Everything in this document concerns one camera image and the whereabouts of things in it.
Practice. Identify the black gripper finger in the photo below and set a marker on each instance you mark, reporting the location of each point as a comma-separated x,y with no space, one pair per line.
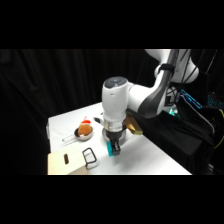
118,148
113,148

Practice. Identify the light wooden box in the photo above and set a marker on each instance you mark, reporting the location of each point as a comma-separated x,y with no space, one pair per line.
65,161

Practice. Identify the small silver saucepan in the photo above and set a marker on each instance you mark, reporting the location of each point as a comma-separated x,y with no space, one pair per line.
82,136

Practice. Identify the black curtain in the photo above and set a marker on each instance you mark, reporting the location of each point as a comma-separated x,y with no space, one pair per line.
50,83

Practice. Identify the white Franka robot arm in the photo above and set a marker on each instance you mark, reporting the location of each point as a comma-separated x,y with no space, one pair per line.
146,93

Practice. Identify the green indicator light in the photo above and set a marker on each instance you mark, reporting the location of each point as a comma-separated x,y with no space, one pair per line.
172,111

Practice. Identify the blue lit electronics box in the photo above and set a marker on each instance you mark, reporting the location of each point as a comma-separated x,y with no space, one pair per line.
190,98

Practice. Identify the orange plush toy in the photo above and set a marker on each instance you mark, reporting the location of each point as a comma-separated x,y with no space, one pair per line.
85,128

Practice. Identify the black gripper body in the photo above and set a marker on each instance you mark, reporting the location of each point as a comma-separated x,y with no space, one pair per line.
114,136

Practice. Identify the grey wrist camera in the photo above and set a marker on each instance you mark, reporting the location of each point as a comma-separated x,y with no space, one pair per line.
99,120

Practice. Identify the black cloth covered stand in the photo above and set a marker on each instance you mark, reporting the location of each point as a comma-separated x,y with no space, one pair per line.
180,140

